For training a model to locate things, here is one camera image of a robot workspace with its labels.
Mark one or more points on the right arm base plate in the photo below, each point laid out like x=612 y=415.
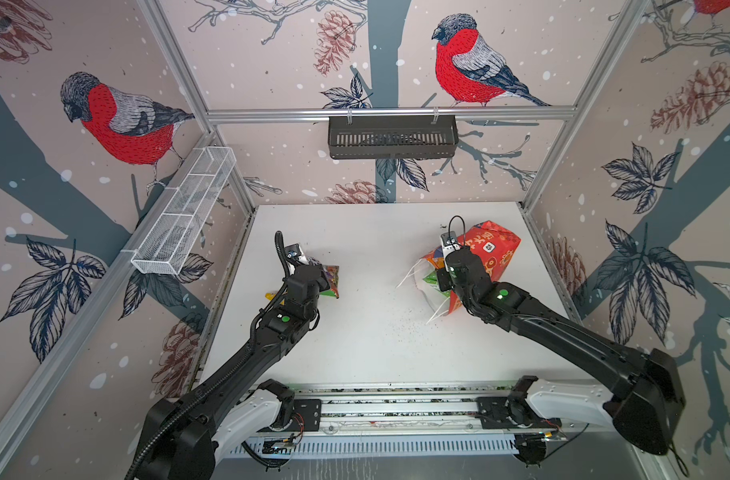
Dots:
x=512 y=410

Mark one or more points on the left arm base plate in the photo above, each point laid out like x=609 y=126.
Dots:
x=301 y=415

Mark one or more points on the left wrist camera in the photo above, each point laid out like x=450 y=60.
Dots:
x=295 y=255

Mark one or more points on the black hanging wall basket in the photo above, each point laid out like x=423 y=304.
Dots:
x=393 y=137

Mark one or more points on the white wire mesh shelf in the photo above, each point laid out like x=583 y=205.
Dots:
x=174 y=233

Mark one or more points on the red paper gift bag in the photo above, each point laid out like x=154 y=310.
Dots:
x=493 y=244

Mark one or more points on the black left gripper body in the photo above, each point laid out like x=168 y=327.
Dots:
x=323 y=282

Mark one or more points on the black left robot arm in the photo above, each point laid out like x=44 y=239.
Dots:
x=178 y=439

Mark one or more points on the aluminium mounting rail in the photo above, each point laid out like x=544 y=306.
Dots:
x=433 y=409

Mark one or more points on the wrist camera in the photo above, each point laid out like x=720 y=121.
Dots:
x=295 y=255
x=449 y=242

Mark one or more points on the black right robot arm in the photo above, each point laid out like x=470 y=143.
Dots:
x=647 y=396

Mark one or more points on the green snack packet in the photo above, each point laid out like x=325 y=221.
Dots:
x=332 y=277

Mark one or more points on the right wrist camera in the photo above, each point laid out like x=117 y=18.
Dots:
x=449 y=242

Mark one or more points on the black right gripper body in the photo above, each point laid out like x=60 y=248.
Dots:
x=445 y=279

